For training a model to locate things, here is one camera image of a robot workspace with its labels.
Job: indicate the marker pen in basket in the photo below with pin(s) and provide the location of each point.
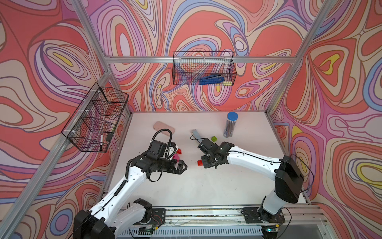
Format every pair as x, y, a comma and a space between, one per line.
101, 143

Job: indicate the blue lid pencil tube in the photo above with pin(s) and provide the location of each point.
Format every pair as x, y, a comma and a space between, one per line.
231, 120

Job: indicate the wire basket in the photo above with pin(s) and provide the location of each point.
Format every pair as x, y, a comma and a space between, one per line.
190, 66
98, 113

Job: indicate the back wire basket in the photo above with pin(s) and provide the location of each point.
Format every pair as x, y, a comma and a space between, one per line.
190, 66

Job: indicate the left wire basket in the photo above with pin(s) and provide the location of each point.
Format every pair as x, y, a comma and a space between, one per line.
98, 113

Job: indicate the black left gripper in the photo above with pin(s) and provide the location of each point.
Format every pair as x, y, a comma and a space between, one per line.
173, 170

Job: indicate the yellow item in basket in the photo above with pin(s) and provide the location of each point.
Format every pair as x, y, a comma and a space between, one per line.
227, 83

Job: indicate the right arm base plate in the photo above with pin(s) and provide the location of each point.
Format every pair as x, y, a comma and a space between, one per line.
256, 215

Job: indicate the blue and cream stapler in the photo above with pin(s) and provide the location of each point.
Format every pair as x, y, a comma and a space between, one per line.
195, 135

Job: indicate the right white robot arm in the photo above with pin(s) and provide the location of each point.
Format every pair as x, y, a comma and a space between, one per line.
283, 171

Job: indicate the pink glasses case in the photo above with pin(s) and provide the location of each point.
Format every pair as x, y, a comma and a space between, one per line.
161, 125

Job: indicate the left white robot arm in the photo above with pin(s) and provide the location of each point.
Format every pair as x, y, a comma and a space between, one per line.
104, 220

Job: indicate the blue stapler in basket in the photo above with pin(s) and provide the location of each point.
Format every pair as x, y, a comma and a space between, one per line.
211, 79

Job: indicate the pink lego brick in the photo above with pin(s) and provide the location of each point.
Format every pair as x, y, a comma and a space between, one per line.
176, 157

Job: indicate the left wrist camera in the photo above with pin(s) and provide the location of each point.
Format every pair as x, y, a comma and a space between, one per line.
162, 150

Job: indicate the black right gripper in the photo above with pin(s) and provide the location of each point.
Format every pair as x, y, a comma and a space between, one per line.
206, 165

